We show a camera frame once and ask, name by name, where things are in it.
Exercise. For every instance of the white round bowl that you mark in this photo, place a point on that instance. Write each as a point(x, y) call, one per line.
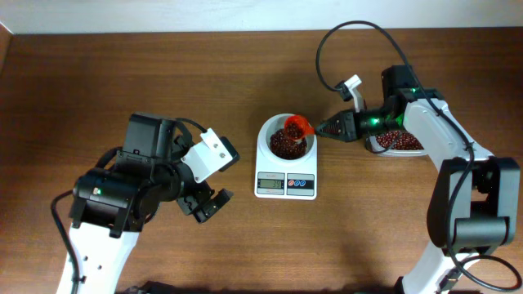
point(273, 125)

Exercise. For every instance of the red adzuki beans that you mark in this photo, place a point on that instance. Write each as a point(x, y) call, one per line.
point(399, 140)

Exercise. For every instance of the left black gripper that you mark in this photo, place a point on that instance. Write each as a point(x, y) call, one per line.
point(212, 206)

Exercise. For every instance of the red beans in bowl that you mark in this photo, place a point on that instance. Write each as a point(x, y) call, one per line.
point(284, 147)

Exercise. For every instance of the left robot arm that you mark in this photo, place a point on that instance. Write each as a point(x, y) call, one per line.
point(104, 228)

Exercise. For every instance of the white digital kitchen scale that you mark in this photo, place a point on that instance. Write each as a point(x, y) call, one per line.
point(285, 180)

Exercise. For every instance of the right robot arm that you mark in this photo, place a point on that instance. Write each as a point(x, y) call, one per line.
point(473, 206)

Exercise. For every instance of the clear plastic container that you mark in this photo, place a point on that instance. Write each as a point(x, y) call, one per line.
point(372, 146)

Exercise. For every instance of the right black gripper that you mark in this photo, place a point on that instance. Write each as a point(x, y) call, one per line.
point(350, 126)

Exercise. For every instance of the orange plastic measuring scoop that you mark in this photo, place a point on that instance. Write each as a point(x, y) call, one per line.
point(297, 127)

